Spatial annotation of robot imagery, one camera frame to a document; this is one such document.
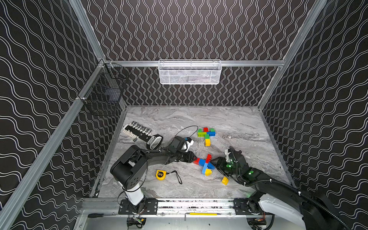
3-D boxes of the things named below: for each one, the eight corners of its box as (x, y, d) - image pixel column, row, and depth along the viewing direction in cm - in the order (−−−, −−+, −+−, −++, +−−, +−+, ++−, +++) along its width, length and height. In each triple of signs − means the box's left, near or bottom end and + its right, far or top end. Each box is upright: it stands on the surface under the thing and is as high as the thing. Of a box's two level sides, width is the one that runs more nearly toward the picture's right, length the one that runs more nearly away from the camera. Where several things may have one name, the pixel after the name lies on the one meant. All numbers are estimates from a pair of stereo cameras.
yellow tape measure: (155, 180, 85) (155, 179, 83) (156, 171, 89) (156, 169, 87) (165, 180, 85) (165, 179, 83) (166, 171, 89) (166, 169, 87)
